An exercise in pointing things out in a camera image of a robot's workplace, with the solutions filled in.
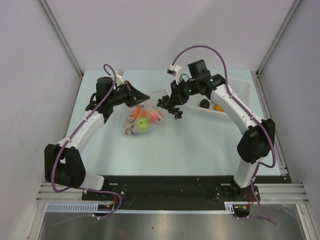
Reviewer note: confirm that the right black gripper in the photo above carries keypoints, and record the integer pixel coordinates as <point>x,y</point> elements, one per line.
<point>177,97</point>

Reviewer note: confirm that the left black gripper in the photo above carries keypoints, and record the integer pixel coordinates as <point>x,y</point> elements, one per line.
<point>134,96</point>

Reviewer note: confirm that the dark toy grape bunch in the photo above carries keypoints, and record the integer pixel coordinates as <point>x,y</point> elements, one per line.
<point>163,103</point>

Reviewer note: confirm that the orange toy tangerine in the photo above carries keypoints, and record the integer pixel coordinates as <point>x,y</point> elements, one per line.
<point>137,112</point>

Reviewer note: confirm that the clear zip top bag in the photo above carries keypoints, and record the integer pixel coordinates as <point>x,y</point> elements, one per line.
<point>145,116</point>

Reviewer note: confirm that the green toy apple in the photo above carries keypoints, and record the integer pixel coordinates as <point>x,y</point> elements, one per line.
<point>142,123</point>

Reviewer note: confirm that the toy peach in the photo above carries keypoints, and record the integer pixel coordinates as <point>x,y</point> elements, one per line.
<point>155,116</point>

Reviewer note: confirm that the grey toy fish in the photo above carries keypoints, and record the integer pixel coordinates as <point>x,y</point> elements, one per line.
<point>129,128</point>

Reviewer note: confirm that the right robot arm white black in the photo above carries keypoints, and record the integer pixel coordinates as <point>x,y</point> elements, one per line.
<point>258,134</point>

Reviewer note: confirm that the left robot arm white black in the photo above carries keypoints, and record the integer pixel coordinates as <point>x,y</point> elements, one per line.
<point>63,164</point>

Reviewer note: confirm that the white plastic basket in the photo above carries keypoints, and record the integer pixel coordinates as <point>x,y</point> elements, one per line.
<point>240,87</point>

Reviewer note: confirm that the orange toy fruit segments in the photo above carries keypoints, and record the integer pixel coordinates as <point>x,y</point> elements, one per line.
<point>218,108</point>

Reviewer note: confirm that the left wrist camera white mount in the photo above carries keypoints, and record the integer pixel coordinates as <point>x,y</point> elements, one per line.
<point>119,77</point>

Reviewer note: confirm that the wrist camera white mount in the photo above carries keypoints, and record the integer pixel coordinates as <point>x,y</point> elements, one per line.
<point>119,77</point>
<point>176,71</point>

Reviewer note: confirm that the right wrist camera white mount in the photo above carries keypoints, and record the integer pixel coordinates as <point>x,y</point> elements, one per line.
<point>176,71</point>

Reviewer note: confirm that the left aluminium corner post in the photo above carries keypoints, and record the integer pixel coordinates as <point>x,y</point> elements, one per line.
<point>49,15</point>

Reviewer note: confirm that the aluminium corner post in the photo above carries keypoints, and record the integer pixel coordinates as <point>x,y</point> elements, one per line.
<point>279,35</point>
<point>49,15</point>

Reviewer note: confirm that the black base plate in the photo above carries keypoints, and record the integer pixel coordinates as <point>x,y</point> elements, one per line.
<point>176,192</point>

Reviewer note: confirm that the white slotted cable duct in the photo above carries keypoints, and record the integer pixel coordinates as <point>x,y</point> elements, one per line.
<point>106,208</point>

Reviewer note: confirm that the right aluminium corner post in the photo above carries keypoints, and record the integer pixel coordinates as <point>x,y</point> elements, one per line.
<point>279,35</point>

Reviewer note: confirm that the aluminium front rail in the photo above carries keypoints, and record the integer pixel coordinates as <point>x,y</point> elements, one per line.
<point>264,194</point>

